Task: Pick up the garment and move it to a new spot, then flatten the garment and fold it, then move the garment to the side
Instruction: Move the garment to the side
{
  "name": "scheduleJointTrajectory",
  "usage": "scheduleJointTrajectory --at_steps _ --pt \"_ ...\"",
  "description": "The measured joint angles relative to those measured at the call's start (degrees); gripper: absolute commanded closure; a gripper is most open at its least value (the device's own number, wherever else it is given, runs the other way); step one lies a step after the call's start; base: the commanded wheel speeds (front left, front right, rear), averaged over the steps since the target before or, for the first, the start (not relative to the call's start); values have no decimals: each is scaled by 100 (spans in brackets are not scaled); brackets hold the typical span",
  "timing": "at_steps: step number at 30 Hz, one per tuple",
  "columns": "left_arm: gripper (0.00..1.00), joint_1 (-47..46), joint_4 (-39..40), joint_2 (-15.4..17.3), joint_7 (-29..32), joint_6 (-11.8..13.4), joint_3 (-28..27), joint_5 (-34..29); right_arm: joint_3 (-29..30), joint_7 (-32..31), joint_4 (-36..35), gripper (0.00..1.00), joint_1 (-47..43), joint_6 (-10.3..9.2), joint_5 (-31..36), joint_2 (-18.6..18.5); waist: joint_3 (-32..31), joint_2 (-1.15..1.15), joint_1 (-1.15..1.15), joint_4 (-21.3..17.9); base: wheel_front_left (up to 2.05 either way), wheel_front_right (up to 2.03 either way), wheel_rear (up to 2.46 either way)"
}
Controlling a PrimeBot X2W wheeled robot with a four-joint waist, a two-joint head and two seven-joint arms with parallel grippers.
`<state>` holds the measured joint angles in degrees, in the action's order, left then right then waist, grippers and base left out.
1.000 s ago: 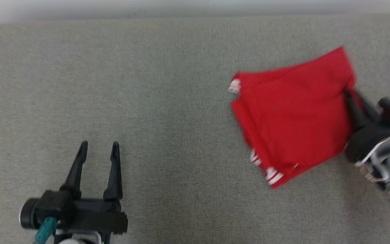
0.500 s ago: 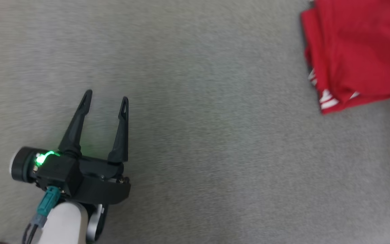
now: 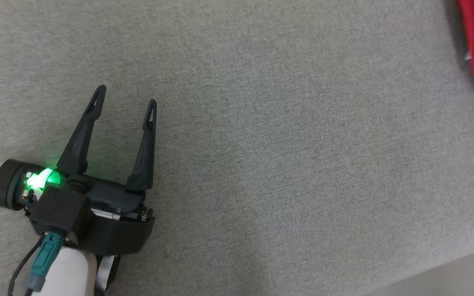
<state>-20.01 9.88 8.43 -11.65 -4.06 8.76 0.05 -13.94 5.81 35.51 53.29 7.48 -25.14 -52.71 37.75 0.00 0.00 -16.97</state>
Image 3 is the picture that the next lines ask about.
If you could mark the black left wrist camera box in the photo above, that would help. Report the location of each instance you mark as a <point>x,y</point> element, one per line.
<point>60,209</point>

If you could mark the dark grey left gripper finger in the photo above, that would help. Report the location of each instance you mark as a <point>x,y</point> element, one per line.
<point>145,160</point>
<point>81,144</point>

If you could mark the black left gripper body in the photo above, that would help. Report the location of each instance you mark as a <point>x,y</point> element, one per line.
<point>117,230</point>

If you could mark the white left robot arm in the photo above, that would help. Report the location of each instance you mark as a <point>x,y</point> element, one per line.
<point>70,271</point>

